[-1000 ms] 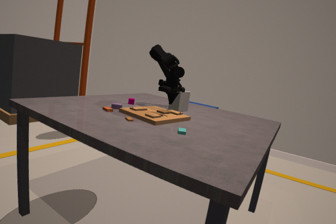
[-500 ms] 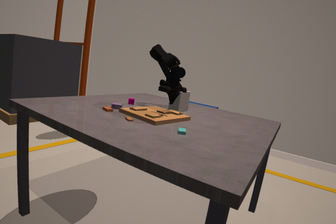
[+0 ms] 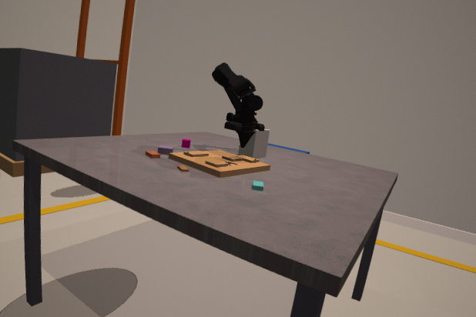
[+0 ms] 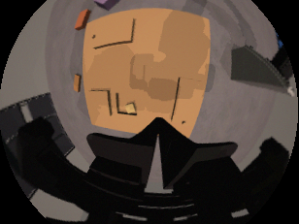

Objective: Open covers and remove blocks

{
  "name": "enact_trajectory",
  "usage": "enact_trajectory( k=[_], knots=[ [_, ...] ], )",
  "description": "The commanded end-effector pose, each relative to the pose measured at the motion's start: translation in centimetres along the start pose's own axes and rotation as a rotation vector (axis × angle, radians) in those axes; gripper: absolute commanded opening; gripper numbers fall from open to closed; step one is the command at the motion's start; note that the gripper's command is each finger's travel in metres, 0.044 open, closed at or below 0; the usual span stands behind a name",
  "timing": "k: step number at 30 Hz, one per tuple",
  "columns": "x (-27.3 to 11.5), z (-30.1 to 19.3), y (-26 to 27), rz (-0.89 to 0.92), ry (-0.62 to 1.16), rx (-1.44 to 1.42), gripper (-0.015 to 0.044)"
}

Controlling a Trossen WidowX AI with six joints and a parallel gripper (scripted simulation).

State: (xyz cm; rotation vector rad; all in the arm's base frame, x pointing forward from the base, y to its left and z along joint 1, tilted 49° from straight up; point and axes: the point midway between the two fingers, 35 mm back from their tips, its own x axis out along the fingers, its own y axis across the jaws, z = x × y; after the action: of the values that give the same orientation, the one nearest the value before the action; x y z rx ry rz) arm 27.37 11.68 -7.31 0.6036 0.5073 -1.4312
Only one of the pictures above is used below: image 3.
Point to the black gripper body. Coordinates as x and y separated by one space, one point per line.
245 123

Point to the teal rectangular block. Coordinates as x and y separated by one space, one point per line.
258 186

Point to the magenta cube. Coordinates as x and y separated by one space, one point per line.
185 143

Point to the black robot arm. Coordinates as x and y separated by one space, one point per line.
237 87

